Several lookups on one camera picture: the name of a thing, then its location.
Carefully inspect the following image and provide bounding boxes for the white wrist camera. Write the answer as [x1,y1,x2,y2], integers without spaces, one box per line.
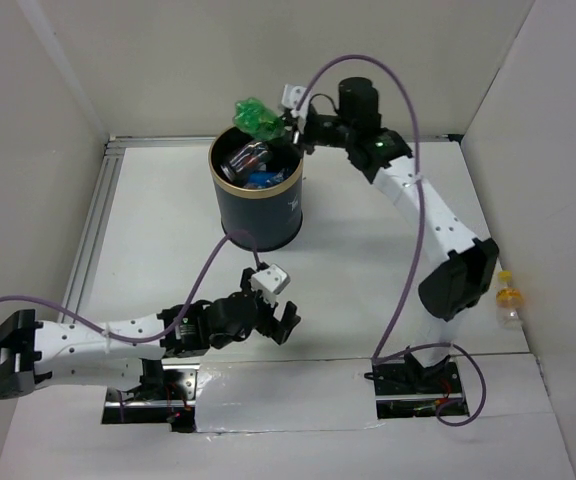
[250,264,291,295]
[280,84,312,119]

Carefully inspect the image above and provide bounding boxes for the clear wide-mouth plastic jar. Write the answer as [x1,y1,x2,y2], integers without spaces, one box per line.
[221,140,273,184]

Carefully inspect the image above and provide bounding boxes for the dark blue cylindrical bin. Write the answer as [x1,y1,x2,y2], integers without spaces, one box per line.
[208,127,304,252]

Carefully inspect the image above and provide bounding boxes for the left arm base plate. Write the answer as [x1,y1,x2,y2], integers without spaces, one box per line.
[102,364,199,433]

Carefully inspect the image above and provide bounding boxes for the clear bottle blue label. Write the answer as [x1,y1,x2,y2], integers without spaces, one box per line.
[244,168,291,190]

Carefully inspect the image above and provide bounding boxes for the small bottle yellow cap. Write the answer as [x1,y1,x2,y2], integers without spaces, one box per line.
[495,270,524,329]

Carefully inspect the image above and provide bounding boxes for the silver tape sheet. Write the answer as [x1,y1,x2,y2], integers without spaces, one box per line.
[195,359,377,433]

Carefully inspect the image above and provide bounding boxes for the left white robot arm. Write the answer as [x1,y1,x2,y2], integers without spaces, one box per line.
[0,264,301,400]

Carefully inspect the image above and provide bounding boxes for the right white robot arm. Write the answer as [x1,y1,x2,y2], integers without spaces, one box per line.
[293,77,499,392]

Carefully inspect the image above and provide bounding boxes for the green bottle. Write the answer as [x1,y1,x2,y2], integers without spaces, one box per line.
[232,97,285,141]

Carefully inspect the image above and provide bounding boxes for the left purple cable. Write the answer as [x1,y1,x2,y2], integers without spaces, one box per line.
[0,228,269,426]

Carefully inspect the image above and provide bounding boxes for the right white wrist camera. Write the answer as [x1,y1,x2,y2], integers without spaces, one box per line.
[280,84,312,119]

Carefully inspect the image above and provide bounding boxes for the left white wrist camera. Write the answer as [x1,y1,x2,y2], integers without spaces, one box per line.
[250,264,291,295]

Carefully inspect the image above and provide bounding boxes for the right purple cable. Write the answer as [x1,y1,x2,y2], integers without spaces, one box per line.
[292,53,485,427]

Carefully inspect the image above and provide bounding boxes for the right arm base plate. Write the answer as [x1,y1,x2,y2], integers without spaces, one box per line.
[364,354,469,419]

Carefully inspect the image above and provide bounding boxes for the purple cable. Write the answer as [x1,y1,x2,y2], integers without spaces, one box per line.
[0,228,269,426]
[292,53,485,427]

